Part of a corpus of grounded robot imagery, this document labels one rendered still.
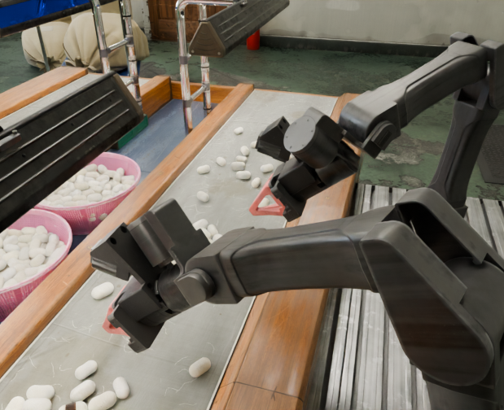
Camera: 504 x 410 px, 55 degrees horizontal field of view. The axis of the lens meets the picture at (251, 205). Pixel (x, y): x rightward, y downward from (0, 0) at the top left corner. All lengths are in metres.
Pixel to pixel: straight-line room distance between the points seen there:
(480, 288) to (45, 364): 0.61
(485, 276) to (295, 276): 0.16
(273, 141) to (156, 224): 0.26
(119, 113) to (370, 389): 0.56
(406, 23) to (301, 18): 1.04
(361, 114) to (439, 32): 4.59
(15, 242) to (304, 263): 0.75
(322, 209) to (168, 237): 0.53
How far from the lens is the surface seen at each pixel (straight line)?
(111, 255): 0.60
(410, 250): 0.35
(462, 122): 0.92
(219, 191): 1.12
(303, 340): 0.74
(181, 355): 0.76
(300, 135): 0.69
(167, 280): 0.59
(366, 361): 0.85
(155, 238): 0.57
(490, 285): 0.40
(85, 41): 3.90
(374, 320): 0.92
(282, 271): 0.45
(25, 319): 0.84
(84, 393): 0.72
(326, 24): 5.31
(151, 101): 1.75
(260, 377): 0.69
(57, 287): 0.88
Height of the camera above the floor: 1.31
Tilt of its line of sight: 32 degrees down
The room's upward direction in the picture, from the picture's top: straight up
